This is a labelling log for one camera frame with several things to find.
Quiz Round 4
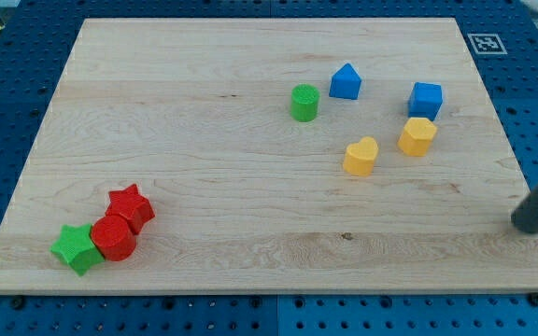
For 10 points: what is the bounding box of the green star block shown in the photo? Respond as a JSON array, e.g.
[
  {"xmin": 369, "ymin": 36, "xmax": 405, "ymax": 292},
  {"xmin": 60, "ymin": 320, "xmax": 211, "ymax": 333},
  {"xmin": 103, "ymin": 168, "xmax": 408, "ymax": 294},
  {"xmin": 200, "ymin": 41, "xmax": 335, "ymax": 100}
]
[{"xmin": 50, "ymin": 223, "xmax": 105, "ymax": 276}]

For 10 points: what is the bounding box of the yellow heart block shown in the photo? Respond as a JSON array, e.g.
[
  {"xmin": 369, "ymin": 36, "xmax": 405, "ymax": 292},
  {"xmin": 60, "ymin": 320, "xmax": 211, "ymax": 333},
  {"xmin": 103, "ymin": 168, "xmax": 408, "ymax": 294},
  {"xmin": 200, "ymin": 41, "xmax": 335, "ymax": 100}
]
[{"xmin": 342, "ymin": 136, "xmax": 379, "ymax": 176}]

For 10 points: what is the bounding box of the blue pentagon house block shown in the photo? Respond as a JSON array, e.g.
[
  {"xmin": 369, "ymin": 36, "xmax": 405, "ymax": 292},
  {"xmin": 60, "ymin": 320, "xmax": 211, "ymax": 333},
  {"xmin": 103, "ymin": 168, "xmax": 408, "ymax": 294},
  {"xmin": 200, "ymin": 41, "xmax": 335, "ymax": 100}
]
[{"xmin": 329, "ymin": 63, "xmax": 362, "ymax": 100}]

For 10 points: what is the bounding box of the red cylinder block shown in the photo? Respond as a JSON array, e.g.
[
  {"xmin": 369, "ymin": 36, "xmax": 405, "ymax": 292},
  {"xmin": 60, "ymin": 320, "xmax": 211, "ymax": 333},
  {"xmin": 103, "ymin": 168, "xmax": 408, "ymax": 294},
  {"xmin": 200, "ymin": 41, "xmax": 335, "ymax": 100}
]
[{"xmin": 91, "ymin": 215, "xmax": 136, "ymax": 261}]

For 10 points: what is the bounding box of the yellow hexagon block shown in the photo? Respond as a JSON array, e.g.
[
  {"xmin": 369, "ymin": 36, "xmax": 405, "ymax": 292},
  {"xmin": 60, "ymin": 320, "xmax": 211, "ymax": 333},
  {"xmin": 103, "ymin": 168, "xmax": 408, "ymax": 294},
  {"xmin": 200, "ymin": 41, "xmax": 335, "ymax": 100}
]
[{"xmin": 397, "ymin": 118, "xmax": 438, "ymax": 157}]

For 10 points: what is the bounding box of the white fiducial marker tag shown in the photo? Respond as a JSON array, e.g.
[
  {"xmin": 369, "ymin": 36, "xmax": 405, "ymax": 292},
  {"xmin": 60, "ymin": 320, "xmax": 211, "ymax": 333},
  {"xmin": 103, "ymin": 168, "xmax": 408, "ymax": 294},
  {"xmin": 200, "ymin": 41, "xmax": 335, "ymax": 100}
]
[{"xmin": 468, "ymin": 33, "xmax": 507, "ymax": 55}]

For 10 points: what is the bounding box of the red star block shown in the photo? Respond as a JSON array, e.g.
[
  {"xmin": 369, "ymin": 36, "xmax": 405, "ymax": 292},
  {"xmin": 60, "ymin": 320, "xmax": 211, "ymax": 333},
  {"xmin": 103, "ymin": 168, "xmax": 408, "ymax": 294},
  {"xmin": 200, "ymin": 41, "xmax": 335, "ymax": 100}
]
[{"xmin": 106, "ymin": 184, "xmax": 155, "ymax": 235}]

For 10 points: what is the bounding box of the wooden board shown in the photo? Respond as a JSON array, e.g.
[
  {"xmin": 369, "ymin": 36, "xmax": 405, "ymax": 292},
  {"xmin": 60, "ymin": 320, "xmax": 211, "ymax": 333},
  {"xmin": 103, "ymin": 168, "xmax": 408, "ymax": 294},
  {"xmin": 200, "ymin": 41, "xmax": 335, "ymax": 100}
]
[{"xmin": 0, "ymin": 18, "xmax": 538, "ymax": 296}]

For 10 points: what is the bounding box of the green cylinder block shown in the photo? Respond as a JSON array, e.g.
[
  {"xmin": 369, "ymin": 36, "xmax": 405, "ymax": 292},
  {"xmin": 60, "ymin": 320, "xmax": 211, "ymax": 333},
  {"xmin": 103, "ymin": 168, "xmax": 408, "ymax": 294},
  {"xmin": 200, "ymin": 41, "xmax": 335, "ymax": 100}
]
[{"xmin": 290, "ymin": 84, "xmax": 320, "ymax": 122}]

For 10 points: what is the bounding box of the blue cube block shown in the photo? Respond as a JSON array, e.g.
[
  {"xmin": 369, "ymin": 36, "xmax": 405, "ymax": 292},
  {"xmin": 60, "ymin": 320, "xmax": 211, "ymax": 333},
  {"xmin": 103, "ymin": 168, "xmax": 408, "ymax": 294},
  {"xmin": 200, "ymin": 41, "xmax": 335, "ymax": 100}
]
[{"xmin": 408, "ymin": 82, "xmax": 443, "ymax": 121}]

